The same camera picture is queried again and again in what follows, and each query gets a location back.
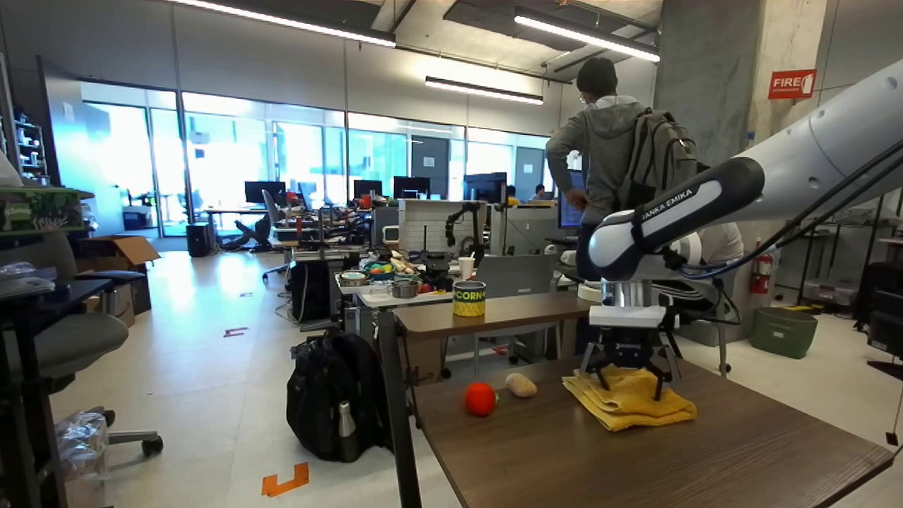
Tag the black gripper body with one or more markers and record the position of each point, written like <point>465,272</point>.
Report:
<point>627,348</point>

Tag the yellow towel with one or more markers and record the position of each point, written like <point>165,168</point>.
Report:
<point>639,409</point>

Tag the red plush tomato toy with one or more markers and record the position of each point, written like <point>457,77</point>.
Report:
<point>480,398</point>

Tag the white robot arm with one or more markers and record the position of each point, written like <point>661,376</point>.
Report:
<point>829,141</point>

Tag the beige plush toy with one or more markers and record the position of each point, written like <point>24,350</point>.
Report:
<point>520,384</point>

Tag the white tape roll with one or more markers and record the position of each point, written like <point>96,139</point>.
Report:
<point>590,290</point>

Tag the brown wooden side table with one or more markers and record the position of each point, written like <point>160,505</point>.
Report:
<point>490,314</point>

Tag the green storage bin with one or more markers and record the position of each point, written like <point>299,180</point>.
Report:
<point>783,330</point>

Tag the yellow green jar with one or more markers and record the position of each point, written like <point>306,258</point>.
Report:
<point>469,303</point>

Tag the red fire extinguisher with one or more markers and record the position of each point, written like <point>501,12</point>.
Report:
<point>759,273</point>

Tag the blue screen monitor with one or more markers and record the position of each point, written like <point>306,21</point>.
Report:
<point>572,211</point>

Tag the grey backpack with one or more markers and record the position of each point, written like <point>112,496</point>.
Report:
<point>659,149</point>

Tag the dark computer monitor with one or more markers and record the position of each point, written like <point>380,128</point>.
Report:
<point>367,186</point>
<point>412,186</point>
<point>486,186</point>
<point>263,192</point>

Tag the person in grey hoodie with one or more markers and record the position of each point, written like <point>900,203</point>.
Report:
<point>608,141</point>

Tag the black table leg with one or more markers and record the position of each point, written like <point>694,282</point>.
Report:
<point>412,470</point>

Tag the white desk partition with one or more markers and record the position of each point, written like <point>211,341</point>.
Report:
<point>425,227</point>

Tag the white desk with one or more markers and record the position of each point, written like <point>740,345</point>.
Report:
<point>381,299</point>

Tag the black metal shelf rack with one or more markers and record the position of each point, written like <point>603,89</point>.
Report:
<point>884,299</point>

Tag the black backpack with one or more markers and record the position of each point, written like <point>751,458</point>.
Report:
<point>329,395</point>

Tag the ceiling light bar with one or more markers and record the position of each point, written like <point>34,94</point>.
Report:
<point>284,21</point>
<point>483,90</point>
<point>587,38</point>

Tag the orange floor marker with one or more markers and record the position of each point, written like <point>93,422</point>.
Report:
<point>273,485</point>

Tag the black trash bin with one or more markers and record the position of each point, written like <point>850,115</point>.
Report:
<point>198,240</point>

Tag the open cardboard box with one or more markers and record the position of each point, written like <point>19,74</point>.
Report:
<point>127,251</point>

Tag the clear plastic bottle bag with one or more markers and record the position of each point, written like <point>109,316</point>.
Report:
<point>84,455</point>

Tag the black desk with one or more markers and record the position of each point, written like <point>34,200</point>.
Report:
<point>30,424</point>

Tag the green plastic crate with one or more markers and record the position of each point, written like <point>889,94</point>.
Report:
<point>43,200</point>

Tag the red wall sign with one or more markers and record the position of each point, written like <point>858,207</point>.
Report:
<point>792,86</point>

